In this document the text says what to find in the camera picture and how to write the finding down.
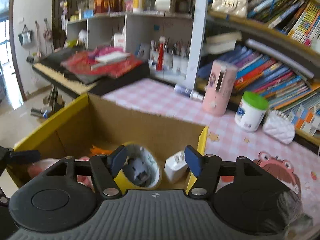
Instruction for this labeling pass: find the row of thin books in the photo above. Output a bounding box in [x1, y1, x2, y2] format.
[246, 0, 320, 47]

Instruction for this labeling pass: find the white quilted pouch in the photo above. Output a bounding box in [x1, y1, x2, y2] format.
[262, 110, 296, 145]

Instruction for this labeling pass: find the grey fuzzy thing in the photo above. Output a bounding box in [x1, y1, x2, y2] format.
[275, 189, 313, 233]

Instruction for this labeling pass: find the grey hanging bag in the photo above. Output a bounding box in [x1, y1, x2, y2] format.
[18, 24, 33, 46]

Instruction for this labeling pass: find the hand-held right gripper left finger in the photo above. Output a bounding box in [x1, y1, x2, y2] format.
[25, 145, 127, 200]

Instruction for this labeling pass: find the white shelf unit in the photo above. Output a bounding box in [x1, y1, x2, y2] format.
[65, 11, 194, 80]

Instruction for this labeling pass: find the clear spray bottle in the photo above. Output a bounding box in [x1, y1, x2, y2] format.
[174, 84, 204, 102]

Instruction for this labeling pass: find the yellow cardboard box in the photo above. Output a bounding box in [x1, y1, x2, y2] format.
[6, 93, 209, 195]

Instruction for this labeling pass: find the white booklet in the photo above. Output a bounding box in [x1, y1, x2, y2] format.
[90, 51, 130, 70]

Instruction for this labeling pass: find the pink hanging bag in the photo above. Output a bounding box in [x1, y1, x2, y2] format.
[42, 19, 53, 42]

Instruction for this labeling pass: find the printed cartoon desk mat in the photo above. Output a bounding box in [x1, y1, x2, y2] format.
[204, 127, 320, 230]

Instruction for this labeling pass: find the large pink plush toy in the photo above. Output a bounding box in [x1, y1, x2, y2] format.
[27, 158, 63, 178]

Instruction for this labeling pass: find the white shelf post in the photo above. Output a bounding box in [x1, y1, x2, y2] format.
[186, 0, 209, 78]

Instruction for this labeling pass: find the white pen cup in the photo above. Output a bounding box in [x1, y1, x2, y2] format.
[164, 40, 175, 72]
[174, 41, 189, 75]
[149, 40, 160, 67]

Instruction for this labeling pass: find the row of colourful books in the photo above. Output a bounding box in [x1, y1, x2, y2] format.
[197, 45, 320, 115]

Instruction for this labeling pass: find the window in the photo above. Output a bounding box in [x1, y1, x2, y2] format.
[0, 20, 13, 105]

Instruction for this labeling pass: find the grey rolled sheet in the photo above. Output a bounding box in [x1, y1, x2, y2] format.
[245, 39, 315, 79]

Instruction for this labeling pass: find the yellow tape roll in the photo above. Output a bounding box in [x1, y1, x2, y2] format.
[114, 141, 162, 190]

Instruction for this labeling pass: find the white jar green lid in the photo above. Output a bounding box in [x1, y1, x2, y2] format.
[234, 91, 270, 132]

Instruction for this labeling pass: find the white power adapter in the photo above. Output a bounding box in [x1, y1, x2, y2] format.
[164, 151, 188, 183]

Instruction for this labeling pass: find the black keyboard stand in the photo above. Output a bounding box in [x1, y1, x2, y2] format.
[42, 85, 65, 113]

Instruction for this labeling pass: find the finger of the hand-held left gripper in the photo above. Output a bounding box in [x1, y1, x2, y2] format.
[0, 148, 41, 178]
[0, 189, 10, 230]

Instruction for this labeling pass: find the pink rectangular device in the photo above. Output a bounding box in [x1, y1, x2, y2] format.
[202, 60, 238, 117]

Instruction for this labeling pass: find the red paper stack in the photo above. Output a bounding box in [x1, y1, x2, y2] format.
[61, 47, 143, 78]

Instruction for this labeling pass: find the white box red label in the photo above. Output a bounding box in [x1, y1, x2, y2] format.
[114, 31, 126, 52]

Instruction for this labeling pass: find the small white blue carton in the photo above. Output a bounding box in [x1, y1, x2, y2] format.
[304, 110, 320, 137]
[287, 105, 313, 130]

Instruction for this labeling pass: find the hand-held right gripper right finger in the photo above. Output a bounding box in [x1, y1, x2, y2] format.
[184, 145, 293, 200]

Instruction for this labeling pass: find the wooden bookshelf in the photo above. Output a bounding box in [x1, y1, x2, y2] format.
[192, 0, 320, 145]

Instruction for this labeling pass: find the black electronic keyboard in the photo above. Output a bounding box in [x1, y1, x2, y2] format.
[32, 47, 150, 95]

